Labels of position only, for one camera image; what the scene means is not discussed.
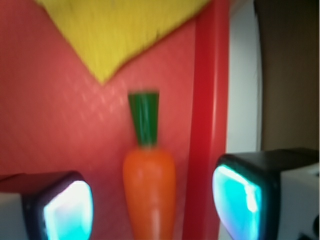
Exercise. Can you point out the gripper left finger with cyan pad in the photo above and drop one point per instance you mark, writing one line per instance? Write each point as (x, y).
(46, 206)

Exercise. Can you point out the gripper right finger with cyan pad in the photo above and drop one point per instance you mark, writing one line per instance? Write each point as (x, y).
(269, 195)

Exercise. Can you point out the orange toy carrot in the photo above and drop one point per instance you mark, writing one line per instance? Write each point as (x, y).
(149, 174)

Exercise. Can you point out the red plastic tray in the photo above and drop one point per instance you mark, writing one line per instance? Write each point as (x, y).
(55, 116)

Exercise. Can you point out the yellow cloth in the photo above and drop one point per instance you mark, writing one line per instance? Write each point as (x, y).
(106, 34)

